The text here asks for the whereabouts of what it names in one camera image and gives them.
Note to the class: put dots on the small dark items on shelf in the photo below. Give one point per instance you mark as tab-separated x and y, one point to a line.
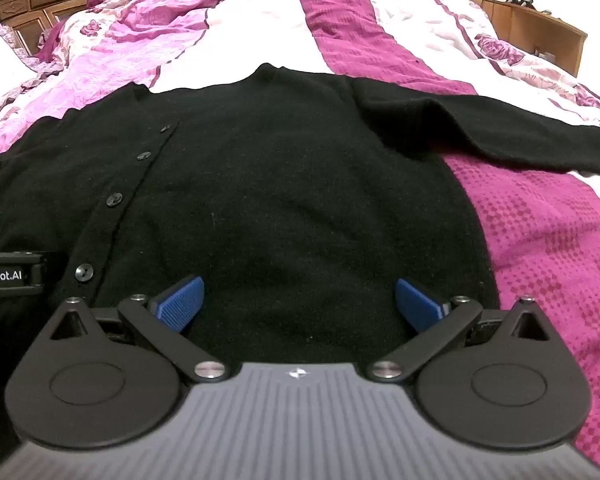
519	0

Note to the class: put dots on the black button cardigan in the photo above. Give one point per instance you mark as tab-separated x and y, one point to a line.
260	200

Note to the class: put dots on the pink floral patchwork quilt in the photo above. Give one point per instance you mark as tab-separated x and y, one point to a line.
370	30

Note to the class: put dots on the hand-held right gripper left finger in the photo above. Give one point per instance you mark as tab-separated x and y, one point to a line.
181	306

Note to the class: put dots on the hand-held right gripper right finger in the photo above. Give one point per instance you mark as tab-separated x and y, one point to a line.
419	306

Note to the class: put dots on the pink floral ruffled pillow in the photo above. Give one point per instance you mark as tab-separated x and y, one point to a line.
0	65

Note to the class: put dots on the wooden bedside shelf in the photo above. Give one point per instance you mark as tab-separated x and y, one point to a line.
540	30

